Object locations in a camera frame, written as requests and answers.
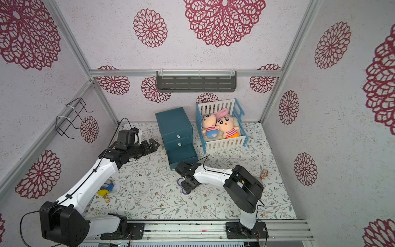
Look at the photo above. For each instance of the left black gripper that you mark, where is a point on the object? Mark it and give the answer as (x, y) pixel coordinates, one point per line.
(153, 147)

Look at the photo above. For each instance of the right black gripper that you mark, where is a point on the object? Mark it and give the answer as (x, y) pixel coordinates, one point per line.
(187, 182)

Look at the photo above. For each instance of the teal bottom drawer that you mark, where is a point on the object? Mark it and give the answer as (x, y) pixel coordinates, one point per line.
(185, 154)

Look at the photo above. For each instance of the teal three-drawer cabinet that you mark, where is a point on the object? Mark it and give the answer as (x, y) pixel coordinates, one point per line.
(175, 128)

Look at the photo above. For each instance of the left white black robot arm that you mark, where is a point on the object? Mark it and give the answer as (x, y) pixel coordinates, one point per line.
(62, 221)

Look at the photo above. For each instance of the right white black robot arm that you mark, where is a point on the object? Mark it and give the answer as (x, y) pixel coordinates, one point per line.
(242, 187)

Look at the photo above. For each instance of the plush doll blue striped shirt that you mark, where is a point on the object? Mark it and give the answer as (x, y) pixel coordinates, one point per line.
(209, 128)

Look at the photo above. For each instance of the blue white toy crib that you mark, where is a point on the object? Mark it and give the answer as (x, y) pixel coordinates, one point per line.
(219, 143)

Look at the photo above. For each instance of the plush doll orange striped shirt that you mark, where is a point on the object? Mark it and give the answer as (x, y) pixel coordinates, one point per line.
(225, 124)

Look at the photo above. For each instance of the yellow keyring toy left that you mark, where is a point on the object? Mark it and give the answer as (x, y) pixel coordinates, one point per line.
(105, 190)

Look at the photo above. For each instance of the brown keyring toy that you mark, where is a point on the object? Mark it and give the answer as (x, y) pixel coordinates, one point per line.
(264, 174)

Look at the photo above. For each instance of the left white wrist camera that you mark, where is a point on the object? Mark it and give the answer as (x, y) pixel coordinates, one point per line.
(139, 136)

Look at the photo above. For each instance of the grey wall shelf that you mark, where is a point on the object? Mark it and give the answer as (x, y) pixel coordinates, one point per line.
(197, 82)

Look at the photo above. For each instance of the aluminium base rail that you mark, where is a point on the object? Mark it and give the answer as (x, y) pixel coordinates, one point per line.
(205, 231)

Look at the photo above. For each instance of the black wire wall rack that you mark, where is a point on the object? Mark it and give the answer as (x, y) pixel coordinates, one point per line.
(63, 122)

